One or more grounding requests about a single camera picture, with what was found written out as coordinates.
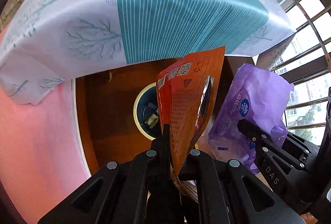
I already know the orange snack packet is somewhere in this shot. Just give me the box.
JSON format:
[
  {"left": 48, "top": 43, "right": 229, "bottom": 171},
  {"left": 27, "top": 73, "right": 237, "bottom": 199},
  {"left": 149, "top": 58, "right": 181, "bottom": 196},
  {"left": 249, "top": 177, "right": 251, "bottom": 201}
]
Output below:
[{"left": 156, "top": 46, "right": 225, "bottom": 204}]

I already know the pink bed blanket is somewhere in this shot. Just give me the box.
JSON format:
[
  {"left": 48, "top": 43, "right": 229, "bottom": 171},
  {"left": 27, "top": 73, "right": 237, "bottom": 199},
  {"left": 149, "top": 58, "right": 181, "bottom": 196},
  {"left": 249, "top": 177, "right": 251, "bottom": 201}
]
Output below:
[{"left": 0, "top": 30, "right": 94, "bottom": 224}]

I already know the purple tissue packet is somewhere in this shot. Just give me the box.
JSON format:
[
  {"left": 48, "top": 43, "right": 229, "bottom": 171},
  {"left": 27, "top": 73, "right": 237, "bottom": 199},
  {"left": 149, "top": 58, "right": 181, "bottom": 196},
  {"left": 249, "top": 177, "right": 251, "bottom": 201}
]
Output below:
[{"left": 208, "top": 64, "right": 295, "bottom": 175}]

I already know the crumpled grey wrapper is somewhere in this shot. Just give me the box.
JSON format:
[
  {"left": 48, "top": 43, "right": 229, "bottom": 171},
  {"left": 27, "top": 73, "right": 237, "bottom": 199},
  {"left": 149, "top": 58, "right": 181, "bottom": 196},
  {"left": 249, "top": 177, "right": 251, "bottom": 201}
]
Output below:
[{"left": 145, "top": 113, "right": 160, "bottom": 128}]

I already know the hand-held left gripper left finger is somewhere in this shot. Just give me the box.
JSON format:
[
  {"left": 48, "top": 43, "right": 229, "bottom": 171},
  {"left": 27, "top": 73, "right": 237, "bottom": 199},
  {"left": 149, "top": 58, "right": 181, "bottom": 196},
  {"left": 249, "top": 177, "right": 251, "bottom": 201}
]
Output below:
[{"left": 37, "top": 123, "right": 185, "bottom": 224}]

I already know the blue bin with cream rim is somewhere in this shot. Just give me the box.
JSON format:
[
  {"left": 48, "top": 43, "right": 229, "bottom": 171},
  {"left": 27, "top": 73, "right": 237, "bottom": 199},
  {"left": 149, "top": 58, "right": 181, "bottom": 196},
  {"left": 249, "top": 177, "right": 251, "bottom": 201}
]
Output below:
[{"left": 133, "top": 83, "right": 166, "bottom": 140}]

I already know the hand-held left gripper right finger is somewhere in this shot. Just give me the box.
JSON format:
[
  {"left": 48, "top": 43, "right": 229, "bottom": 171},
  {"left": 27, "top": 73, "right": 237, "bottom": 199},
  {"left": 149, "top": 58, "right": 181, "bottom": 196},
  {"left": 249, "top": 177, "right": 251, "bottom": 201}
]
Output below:
[{"left": 178, "top": 148, "right": 304, "bottom": 224}]

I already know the teal white printed tablecloth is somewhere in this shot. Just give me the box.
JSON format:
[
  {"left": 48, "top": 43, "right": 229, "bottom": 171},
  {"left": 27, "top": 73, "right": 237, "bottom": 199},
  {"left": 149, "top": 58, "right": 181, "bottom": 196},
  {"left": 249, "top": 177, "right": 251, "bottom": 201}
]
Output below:
[{"left": 0, "top": 0, "right": 296, "bottom": 105}]

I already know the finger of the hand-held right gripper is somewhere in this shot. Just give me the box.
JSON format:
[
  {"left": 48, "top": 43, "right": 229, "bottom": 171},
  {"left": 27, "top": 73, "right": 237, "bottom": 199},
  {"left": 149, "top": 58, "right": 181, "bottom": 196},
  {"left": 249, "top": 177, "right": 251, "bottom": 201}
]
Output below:
[
  {"left": 282, "top": 132, "right": 320, "bottom": 171},
  {"left": 237, "top": 119, "right": 308, "bottom": 197}
]

